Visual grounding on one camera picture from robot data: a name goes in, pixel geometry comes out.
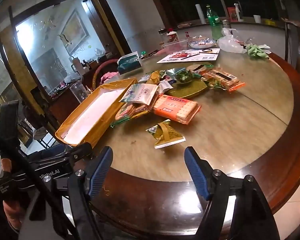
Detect pink cloth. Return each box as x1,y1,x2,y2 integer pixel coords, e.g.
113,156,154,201
101,72,120,84

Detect gold wrapper snack packet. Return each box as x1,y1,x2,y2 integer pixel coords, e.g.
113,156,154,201
145,119,186,150

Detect person's left hand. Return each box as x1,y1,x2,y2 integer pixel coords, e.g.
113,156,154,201
3,199,24,232

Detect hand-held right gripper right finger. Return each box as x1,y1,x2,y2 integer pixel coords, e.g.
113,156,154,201
184,147,280,240

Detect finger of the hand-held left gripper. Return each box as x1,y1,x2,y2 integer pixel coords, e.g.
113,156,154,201
64,142,93,166
27,144,65,161

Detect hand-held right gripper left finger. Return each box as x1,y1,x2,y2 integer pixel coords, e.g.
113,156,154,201
67,146,113,240

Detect round cookie packet green label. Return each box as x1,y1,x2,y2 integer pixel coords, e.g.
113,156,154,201
110,102,152,128

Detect red box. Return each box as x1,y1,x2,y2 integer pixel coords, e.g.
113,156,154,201
227,7,238,22

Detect clear plastic container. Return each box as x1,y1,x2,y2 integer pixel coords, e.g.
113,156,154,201
161,40,191,52

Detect white plastic bag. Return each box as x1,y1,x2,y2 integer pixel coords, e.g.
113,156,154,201
217,28,248,54

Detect green cloth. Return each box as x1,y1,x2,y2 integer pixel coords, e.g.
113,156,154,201
245,44,269,59

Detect gold cardboard tray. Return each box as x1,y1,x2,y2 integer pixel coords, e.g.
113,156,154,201
55,78,137,147

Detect white spray bottle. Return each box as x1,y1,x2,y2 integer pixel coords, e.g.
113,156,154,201
234,3,244,22

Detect white printed snack packet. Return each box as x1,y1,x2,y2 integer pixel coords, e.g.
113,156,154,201
157,78,177,96

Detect red white jar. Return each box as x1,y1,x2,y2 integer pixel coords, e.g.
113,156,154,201
166,31,178,43

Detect dark green tissue pack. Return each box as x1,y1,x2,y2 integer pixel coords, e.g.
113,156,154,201
117,51,143,75

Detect printed flyer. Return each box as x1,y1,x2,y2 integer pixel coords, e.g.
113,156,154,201
156,48,221,64

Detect gold round turntable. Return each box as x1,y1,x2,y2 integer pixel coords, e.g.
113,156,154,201
162,67,208,99

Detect dark label cracker packet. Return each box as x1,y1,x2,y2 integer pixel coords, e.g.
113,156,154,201
186,64,213,76

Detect blue patterned plate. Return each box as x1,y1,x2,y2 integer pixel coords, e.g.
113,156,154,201
188,39,217,50

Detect white blue snack packet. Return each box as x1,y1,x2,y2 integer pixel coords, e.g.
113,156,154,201
119,83,158,106

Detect orange cracker packet dark stripe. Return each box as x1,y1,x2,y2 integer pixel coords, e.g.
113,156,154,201
202,68,246,92

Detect large orange cracker packet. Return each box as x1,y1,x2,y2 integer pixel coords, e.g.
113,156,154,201
152,94,202,125

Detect white jug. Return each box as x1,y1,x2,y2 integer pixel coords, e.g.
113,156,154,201
70,56,84,76

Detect green plastic bottle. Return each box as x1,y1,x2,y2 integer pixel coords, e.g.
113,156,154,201
206,4,224,41

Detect black pen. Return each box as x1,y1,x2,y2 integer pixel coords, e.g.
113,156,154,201
182,53,203,61

